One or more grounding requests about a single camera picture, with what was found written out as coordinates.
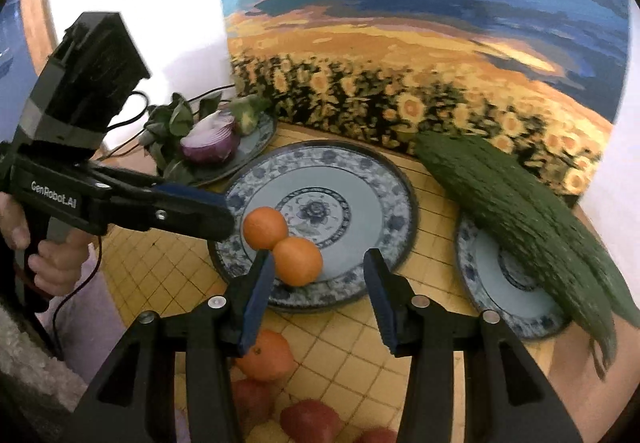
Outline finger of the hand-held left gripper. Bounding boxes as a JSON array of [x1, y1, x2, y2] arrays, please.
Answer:
[[101, 194, 237, 242], [92, 162, 230, 211]]

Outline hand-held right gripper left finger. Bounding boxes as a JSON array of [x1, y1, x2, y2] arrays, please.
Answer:
[[64, 250, 277, 443]]

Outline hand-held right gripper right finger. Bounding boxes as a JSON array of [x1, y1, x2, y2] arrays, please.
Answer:
[[363, 248, 584, 443]]

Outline orange mandarin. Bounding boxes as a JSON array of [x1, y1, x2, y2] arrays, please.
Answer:
[[242, 206, 290, 251], [235, 329, 297, 383], [272, 237, 324, 287]]

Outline dark red apple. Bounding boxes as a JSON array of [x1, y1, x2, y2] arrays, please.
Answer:
[[231, 378, 276, 436]]

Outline large blue white porcelain plate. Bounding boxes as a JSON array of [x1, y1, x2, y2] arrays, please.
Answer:
[[207, 140, 418, 314]]

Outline person's left hand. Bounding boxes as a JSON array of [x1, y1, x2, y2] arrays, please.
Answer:
[[0, 192, 99, 298]]

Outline small green bok choy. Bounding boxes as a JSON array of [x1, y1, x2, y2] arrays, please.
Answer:
[[150, 143, 201, 186]]

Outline halved purple onion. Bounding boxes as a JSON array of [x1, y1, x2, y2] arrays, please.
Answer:
[[180, 110, 240, 163]]

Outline blue white plate under vegetables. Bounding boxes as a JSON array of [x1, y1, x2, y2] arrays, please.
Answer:
[[165, 110, 278, 186]]

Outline yellow grid board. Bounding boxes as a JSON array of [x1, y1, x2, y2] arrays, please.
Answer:
[[97, 120, 556, 443]]

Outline blue white plate under cucumbers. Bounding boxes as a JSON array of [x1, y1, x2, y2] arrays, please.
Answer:
[[455, 213, 571, 341]]

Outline green bumpy cucumber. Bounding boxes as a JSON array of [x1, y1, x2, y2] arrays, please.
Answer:
[[414, 130, 621, 381], [525, 183, 640, 326]]

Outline sunflower field painting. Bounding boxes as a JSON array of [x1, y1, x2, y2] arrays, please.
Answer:
[[215, 0, 632, 196]]

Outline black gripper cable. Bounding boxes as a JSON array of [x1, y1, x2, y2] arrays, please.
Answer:
[[50, 90, 151, 359]]

